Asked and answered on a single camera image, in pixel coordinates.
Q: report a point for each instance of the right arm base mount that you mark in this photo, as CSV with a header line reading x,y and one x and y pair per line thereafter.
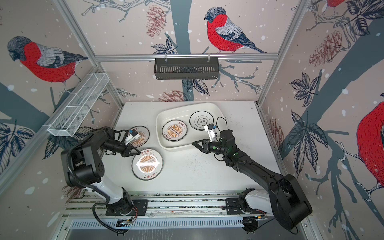
x,y
239,207

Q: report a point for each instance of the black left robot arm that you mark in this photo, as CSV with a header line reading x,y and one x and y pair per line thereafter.
x,y
84,169

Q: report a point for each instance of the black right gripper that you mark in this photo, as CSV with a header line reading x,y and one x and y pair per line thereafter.
x,y
206,147

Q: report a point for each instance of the aluminium front rail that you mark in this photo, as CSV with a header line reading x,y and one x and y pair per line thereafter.
x,y
173,205

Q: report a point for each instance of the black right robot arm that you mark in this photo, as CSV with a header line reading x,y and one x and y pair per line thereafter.
x,y
289,203

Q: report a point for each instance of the white plastic bin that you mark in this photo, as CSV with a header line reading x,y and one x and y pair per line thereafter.
x,y
183,113

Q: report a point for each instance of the white flower plate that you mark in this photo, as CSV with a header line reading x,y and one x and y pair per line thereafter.
x,y
200,119

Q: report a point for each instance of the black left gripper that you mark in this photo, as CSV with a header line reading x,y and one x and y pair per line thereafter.
x,y
127,152

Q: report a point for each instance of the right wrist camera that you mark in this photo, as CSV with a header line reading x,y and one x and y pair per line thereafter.
x,y
211,130

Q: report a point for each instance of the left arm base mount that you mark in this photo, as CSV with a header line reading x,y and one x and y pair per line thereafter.
x,y
138,207

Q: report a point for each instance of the white mesh wall shelf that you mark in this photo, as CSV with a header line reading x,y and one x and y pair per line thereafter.
x,y
81,102

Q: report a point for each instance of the orange sunburst plate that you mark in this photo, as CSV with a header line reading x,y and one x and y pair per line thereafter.
x,y
174,130
148,165

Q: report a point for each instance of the black hanging wire basket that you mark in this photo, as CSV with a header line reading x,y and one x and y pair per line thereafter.
x,y
186,69

